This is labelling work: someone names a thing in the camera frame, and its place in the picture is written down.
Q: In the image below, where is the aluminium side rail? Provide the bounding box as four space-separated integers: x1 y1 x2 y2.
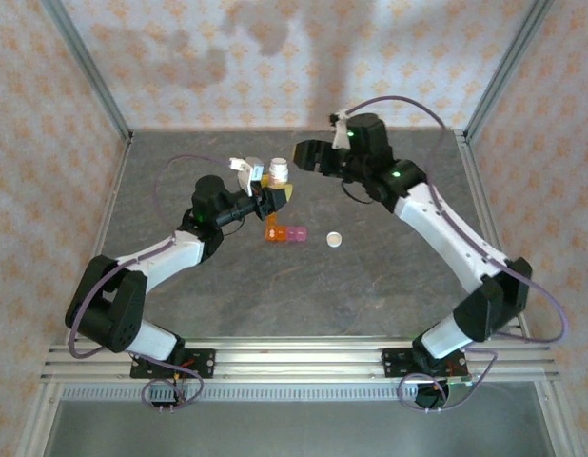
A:
454 129 532 344
65 137 133 345

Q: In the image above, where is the grey metal sheet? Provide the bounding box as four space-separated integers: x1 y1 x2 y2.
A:
42 399 557 457

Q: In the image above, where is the aluminium mounting rail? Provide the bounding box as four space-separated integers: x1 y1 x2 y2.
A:
40 338 560 383

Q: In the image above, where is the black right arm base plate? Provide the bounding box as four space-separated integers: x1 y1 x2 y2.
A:
381 347 472 380

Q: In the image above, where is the aluminium frame leg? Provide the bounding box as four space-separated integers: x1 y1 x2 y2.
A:
535 380 577 457
16 380 63 457

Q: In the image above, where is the white vitamin pill bottle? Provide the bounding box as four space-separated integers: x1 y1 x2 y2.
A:
267 158 291 188

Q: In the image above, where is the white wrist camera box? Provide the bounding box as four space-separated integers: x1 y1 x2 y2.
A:
228 156 265 197
328 108 354 150

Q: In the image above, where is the orange and pink pill organizer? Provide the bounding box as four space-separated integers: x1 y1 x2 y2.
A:
265 213 309 246

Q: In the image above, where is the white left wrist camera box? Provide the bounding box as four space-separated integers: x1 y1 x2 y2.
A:
228 156 265 197

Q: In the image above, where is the aluminium frame post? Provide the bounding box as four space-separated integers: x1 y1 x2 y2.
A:
463 0 557 143
40 0 135 143

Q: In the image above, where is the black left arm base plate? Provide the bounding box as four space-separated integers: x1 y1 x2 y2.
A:
130 348 216 380

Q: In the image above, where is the slotted grey cable duct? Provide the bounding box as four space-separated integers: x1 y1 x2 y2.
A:
60 386 545 402

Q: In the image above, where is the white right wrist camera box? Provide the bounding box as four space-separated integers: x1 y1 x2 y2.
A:
328 108 354 150

